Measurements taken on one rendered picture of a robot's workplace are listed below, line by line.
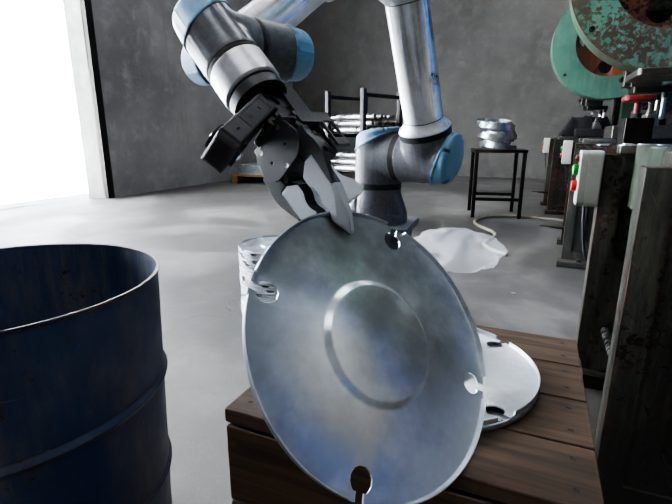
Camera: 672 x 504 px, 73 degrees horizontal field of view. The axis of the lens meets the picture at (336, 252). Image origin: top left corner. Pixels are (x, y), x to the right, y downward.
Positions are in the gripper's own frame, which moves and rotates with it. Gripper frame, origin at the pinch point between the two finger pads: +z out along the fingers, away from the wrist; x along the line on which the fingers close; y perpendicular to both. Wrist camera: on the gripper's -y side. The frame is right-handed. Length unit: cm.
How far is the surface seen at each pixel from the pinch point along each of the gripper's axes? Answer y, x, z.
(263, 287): 66, 91, -30
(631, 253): 44, -10, 22
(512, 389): 15.7, 3.9, 25.7
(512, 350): 26.4, 6.4, 23.3
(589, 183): 89, -4, 8
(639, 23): 202, -37, -38
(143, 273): -0.3, 38.2, -19.8
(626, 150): 91, -14, 6
